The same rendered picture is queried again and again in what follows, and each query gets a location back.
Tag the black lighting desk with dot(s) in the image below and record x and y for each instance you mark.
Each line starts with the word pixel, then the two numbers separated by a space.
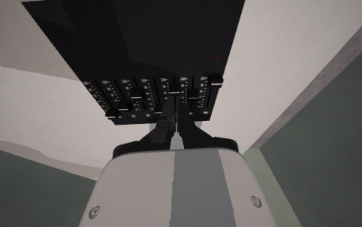
pixel 130 54

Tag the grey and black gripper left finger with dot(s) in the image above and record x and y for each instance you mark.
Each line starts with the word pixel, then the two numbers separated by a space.
pixel 159 138

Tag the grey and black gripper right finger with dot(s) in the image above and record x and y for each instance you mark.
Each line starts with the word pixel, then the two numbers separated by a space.
pixel 194 137

